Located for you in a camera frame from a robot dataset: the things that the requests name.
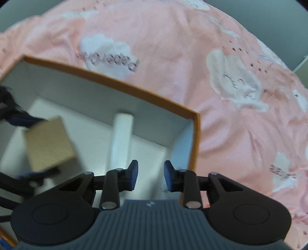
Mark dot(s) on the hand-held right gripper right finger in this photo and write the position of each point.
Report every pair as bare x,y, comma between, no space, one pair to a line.
169,177

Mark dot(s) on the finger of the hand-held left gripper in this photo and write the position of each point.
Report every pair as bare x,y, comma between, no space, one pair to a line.
14,113
14,182

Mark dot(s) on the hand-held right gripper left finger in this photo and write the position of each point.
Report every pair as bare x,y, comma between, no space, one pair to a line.
133,175

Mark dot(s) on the brown cardboard cube box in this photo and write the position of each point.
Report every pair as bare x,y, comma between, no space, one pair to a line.
49,144

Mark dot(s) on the orange cardboard box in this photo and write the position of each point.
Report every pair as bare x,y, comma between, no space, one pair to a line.
72,96

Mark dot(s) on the white tube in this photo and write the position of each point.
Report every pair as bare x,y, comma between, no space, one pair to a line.
120,139

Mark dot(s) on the pink cloud printed blanket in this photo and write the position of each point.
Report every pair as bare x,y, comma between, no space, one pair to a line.
168,48

